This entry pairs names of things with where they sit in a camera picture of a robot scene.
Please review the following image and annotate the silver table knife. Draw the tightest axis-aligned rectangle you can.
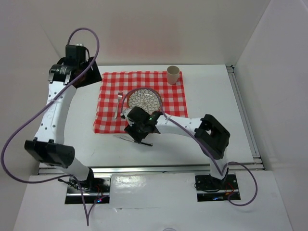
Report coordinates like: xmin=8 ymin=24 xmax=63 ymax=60
xmin=113 ymin=134 xmax=154 ymax=147

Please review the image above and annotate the patterned ceramic plate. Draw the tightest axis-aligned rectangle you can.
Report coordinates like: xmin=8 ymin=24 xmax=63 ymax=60
xmin=127 ymin=88 xmax=162 ymax=114

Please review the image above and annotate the silver fork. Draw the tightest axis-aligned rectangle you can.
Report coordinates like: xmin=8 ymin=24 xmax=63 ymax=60
xmin=114 ymin=91 xmax=123 ymax=119

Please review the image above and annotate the red white checkered cloth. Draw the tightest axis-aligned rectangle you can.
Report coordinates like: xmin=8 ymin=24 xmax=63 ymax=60
xmin=93 ymin=71 xmax=188 ymax=134

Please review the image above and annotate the beige paper cup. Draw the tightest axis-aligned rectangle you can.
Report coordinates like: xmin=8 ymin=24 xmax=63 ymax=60
xmin=167 ymin=65 xmax=180 ymax=85

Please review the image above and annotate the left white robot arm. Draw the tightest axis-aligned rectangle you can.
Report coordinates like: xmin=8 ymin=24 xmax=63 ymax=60
xmin=24 ymin=45 xmax=102 ymax=192

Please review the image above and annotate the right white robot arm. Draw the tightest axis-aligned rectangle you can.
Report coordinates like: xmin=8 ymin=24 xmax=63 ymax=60
xmin=121 ymin=106 xmax=231 ymax=189

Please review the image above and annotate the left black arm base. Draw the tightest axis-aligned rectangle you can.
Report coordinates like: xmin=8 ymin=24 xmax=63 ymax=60
xmin=58 ymin=177 xmax=111 ymax=205

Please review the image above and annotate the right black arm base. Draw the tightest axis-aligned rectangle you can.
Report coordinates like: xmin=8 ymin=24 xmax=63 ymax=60
xmin=194 ymin=174 xmax=241 ymax=202

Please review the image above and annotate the aluminium rail right side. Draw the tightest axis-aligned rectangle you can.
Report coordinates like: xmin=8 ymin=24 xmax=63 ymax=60
xmin=226 ymin=65 xmax=262 ymax=164

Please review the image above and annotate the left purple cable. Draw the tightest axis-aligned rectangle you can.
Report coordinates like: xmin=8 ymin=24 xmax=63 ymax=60
xmin=0 ymin=27 xmax=108 ymax=227

